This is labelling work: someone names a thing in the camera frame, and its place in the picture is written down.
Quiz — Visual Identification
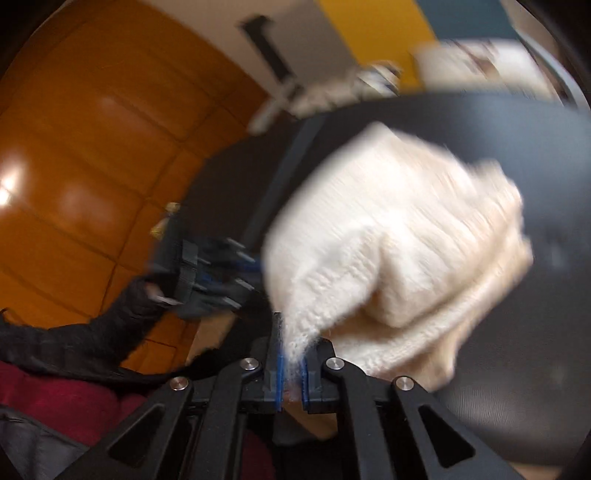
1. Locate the geometric pattern pillow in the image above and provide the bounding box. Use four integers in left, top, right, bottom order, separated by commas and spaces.
291, 62, 402, 114

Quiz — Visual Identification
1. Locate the person's left forearm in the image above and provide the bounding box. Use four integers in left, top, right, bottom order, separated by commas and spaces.
0, 277, 178, 384

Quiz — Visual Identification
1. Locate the orange wooden wardrobe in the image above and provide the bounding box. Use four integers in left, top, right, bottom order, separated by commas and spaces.
0, 0, 273, 370

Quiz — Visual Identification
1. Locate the yellow patterned bag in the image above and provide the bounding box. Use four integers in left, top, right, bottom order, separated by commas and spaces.
151, 202, 181, 240

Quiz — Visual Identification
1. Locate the person's grey jacket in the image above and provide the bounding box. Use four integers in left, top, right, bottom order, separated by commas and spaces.
0, 405, 93, 480

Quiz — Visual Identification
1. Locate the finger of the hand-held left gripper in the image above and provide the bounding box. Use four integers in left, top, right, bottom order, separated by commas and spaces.
178, 276, 259, 320
201, 236, 267, 275

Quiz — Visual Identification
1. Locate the person's red garment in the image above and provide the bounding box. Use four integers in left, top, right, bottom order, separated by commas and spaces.
0, 360, 275, 480

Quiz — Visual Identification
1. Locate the grey yellow blue sofa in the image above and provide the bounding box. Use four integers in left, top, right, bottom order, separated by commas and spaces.
240, 0, 583, 134

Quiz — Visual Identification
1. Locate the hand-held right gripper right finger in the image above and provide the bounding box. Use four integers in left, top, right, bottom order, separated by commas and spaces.
300, 339, 522, 480

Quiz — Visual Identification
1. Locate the cream knit sweater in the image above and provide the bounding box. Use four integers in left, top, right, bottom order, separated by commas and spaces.
263, 121, 534, 393

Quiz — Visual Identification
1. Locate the white deer print pillow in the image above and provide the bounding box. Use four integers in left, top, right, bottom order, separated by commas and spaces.
411, 39, 555, 100

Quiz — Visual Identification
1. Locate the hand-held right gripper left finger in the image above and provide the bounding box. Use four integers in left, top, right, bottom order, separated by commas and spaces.
44, 311, 283, 480

